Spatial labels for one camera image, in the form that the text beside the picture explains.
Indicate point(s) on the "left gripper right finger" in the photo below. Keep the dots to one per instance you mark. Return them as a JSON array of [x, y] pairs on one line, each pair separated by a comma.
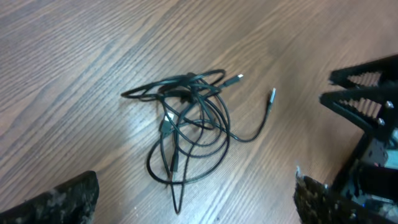
[[316, 203]]

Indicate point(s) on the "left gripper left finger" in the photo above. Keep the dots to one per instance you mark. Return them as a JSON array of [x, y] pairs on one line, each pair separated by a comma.
[[73, 201]]

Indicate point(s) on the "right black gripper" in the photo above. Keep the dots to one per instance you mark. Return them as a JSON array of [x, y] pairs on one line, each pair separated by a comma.
[[369, 176]]

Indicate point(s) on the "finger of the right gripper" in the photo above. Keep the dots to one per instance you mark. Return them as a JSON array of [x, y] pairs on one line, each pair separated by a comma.
[[374, 73]]

